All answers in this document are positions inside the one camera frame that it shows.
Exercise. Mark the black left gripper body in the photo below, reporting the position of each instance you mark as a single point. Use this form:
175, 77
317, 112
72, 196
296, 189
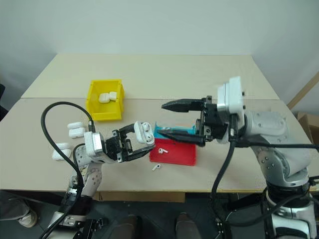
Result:
114, 147

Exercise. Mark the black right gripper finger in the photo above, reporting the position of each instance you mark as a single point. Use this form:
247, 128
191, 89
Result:
179, 135
182, 105

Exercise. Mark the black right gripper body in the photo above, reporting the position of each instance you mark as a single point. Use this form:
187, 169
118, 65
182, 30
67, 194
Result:
211, 122

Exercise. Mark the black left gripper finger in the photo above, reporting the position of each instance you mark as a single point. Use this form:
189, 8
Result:
128, 128
139, 154

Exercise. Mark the white earbud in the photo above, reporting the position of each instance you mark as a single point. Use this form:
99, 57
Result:
156, 167
161, 150

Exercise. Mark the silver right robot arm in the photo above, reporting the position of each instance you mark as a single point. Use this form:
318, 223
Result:
271, 129

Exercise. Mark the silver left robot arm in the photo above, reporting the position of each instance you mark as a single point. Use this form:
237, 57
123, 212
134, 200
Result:
92, 179

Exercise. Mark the yellow plastic bin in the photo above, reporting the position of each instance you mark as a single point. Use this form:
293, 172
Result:
107, 115

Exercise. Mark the teal brick-pattern tray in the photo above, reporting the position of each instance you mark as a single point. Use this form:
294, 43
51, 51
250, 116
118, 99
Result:
185, 129

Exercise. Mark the red brick-pattern tray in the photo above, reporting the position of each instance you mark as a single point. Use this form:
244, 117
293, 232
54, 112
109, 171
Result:
179, 154

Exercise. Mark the dark rounded shoe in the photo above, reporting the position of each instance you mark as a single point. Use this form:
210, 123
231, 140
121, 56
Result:
185, 226

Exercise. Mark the wooden pole stand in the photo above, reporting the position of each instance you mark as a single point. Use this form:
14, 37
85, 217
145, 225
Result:
304, 90

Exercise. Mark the white grey sneaker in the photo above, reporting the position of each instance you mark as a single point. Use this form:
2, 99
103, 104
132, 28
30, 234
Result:
28, 219

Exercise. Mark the grey trouser leg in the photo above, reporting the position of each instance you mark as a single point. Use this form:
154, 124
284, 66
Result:
12, 204

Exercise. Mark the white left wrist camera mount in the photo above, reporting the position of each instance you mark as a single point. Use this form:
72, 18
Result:
91, 144

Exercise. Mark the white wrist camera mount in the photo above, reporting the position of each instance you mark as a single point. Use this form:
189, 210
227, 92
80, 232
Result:
91, 144
234, 94

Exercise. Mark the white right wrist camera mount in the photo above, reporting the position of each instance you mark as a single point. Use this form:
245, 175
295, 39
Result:
234, 94

